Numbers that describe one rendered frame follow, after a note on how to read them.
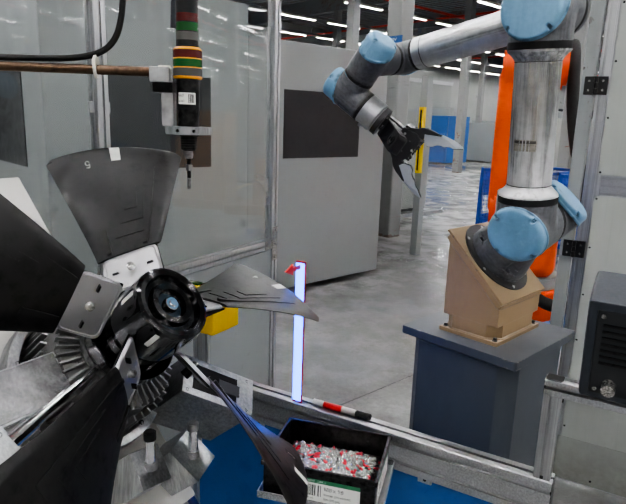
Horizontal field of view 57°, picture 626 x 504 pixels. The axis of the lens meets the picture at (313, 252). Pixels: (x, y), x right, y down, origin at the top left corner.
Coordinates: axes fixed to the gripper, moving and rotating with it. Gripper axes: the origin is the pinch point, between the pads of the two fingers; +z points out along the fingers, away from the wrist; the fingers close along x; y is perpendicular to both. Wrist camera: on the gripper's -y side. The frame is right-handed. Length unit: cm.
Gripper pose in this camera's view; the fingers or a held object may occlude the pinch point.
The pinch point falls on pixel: (441, 174)
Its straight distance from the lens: 139.9
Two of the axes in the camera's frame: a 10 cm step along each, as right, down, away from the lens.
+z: 7.5, 6.6, -0.7
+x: -5.7, 7.0, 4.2
